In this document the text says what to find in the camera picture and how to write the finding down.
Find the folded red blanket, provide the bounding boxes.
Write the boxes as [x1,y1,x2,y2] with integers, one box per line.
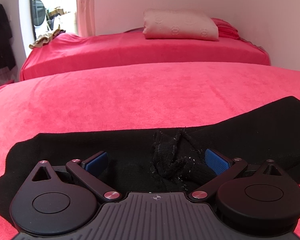
[211,18,240,40]

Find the black pants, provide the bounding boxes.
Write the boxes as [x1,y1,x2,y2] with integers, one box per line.
[0,96,300,220]

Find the beige rolled pillow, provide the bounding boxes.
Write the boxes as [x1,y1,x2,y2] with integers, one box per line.
[143,9,219,41]

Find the bright window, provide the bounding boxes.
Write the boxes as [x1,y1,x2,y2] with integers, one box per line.
[19,0,78,56]

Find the tan cloth on bed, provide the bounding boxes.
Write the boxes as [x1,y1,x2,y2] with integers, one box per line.
[29,29,66,49]

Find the far red bed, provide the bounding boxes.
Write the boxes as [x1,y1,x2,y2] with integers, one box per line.
[20,31,271,81]

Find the hanging dark clothes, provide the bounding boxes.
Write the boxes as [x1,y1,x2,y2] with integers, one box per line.
[0,4,16,70]

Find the pink curtain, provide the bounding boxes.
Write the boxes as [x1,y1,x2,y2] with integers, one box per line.
[76,0,95,37]

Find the near red bed cover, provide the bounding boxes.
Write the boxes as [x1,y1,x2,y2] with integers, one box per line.
[0,62,300,240]

